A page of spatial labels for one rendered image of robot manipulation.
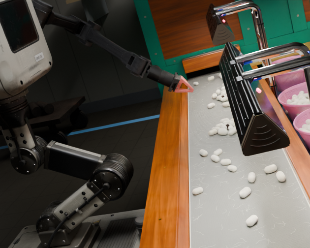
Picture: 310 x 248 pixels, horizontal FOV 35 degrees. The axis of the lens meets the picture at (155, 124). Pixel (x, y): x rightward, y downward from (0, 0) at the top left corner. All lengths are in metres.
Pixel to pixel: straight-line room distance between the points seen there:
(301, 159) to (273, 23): 1.28
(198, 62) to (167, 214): 1.34
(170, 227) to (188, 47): 1.48
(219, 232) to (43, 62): 0.86
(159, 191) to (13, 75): 0.56
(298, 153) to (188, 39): 1.27
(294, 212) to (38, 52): 0.97
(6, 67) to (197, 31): 1.28
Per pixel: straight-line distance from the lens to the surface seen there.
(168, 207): 1.33
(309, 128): 1.66
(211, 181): 1.45
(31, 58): 1.65
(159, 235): 1.22
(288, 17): 2.60
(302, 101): 1.91
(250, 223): 1.20
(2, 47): 1.52
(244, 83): 0.98
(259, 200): 1.31
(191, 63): 2.52
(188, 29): 2.56
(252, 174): 1.39
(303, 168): 1.37
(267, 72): 1.02
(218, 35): 1.76
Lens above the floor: 1.39
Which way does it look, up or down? 18 degrees down
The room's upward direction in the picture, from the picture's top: 17 degrees counter-clockwise
